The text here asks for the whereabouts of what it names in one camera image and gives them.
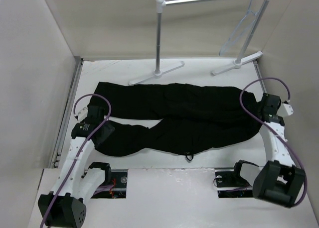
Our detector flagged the black trousers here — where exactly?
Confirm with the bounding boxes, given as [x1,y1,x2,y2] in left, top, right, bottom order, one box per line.
[90,82,261,157]

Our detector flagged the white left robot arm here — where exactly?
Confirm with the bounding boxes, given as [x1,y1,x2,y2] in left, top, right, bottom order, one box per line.
[38,106,115,228]

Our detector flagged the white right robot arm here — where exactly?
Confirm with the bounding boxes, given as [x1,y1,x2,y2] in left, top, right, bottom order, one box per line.
[231,93,306,208]

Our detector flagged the light blue clothes hanger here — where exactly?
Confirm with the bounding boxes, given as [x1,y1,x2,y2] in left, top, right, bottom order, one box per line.
[219,0,260,56]

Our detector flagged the white metal clothes rack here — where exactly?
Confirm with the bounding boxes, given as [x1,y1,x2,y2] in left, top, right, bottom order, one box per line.
[128,0,271,86]

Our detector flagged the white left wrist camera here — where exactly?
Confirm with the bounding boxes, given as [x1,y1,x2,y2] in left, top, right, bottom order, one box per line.
[74,107,88,121]

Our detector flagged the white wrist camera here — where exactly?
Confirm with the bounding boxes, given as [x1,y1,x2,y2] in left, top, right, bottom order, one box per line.
[74,107,88,121]
[277,102,294,117]

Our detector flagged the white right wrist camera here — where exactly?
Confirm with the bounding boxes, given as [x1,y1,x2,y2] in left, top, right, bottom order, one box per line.
[277,102,294,117]

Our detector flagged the left aluminium table rail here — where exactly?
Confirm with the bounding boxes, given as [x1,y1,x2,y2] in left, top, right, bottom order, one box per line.
[47,56,83,168]

